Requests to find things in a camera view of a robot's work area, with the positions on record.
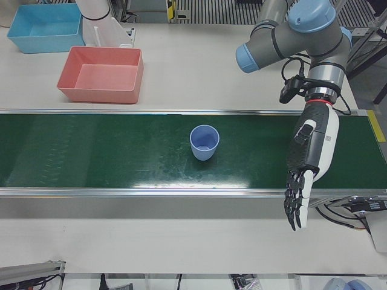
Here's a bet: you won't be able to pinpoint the robot dexterous hand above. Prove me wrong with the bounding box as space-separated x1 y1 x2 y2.
283 101 340 233

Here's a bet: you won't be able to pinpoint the blue plastic cup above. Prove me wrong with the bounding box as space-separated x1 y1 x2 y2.
189 124 220 161

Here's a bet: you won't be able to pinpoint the pink plastic box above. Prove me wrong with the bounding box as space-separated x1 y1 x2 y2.
56 45 145 105

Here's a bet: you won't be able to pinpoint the light blue plastic box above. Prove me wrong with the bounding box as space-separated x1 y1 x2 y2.
6 3 84 54

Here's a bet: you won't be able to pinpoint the black labelled device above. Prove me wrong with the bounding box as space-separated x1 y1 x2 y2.
340 195 387 214

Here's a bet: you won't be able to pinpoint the light blue headphones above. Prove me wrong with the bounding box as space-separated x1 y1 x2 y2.
325 277 376 290

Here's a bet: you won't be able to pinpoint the green conveyor belt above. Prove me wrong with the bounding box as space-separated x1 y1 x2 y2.
0 108 387 220

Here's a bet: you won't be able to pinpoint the aluminium extrusion bar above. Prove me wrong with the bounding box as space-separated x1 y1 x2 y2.
0 260 67 290

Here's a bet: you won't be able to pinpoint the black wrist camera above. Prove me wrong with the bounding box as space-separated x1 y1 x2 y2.
279 75 307 104

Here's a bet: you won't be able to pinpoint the ribbed metal floor duct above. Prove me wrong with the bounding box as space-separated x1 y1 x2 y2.
110 0 387 27

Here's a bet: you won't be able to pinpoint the yellow black bracket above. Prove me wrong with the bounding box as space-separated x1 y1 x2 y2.
165 0 178 22

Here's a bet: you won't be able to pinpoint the white pedestal stand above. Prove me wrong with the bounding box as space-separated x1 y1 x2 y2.
74 0 136 49

